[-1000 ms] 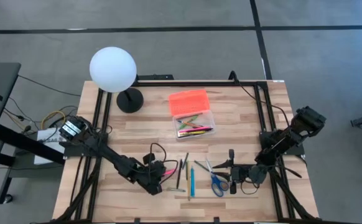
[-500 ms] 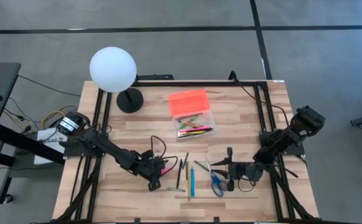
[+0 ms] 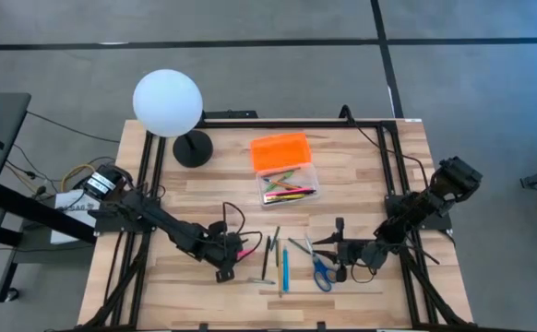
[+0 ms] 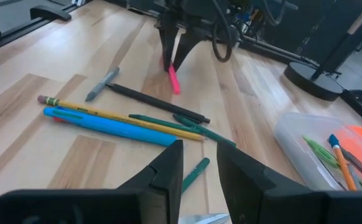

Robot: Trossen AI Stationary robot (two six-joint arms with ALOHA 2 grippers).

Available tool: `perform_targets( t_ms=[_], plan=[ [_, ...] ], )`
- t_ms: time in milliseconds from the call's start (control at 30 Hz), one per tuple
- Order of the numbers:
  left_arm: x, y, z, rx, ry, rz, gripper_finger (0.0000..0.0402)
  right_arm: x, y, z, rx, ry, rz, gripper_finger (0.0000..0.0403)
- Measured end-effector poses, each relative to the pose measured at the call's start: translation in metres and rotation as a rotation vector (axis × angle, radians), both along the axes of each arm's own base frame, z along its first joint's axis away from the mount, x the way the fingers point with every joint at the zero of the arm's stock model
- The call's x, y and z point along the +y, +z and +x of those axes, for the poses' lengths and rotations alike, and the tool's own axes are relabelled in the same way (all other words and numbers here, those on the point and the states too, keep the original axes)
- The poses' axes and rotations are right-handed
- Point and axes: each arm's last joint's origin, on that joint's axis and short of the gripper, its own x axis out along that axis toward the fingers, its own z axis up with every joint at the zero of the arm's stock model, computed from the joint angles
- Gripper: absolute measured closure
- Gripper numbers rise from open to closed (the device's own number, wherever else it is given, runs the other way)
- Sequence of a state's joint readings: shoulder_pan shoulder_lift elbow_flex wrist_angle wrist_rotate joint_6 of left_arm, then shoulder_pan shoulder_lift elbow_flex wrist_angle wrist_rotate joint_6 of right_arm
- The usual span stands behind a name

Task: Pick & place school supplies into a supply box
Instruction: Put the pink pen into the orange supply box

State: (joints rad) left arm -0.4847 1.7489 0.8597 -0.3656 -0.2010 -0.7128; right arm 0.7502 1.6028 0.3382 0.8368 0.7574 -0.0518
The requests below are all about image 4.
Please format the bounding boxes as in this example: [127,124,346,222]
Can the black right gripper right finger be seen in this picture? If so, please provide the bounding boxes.
[216,142,362,224]

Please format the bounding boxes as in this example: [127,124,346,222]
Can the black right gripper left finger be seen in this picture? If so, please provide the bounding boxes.
[0,139,185,224]

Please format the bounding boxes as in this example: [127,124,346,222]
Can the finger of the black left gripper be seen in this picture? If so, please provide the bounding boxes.
[157,12,179,71]
[172,26,213,72]

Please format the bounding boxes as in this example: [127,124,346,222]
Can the pink highlighter pen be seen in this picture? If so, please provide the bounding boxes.
[167,62,182,95]

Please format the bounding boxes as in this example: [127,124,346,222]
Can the green crayon with CRAYONS print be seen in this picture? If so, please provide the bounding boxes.
[180,157,211,194]

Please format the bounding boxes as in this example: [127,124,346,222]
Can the blue-handled scissors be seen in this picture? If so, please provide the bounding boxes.
[178,213,231,224]

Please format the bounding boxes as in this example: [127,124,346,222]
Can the black pen with white print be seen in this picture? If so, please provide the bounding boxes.
[105,82,211,124]

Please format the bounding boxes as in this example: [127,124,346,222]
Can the grey marker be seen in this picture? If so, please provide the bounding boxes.
[85,67,120,102]

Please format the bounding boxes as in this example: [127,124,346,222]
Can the orange pen with blue cap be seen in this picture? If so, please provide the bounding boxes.
[328,133,358,191]

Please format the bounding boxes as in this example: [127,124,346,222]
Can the blue multicolour pen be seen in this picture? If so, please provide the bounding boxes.
[43,106,178,147]

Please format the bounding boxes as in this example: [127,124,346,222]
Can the yellow pencil with pink eraser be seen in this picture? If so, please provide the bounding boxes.
[37,95,206,141]

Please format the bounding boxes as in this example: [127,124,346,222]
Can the clear plastic supply box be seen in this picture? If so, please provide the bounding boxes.
[273,111,362,191]

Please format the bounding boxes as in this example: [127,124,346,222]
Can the green mechanical pencil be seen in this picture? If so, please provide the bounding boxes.
[302,135,340,170]

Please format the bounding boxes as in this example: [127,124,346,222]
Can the dark grey pen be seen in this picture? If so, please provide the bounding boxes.
[341,147,362,189]

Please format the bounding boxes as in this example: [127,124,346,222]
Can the black table clamp bracket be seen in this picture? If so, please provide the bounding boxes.
[344,89,362,106]
[30,5,72,22]

